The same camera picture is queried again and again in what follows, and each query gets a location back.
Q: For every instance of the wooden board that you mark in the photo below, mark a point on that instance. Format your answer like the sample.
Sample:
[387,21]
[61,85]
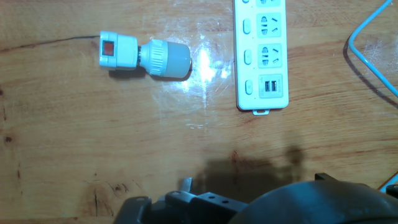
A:
[93,124]

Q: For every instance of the white power strip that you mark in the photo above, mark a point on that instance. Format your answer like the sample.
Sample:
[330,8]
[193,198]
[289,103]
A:
[239,62]

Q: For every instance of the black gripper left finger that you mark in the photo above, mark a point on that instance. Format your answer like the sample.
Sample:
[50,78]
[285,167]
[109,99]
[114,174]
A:
[199,205]

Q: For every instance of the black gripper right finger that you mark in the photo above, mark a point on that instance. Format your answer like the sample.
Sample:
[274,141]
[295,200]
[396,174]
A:
[325,177]

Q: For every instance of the white bulb holder with bulb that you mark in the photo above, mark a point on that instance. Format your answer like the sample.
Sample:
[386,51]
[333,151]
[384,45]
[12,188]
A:
[124,49]

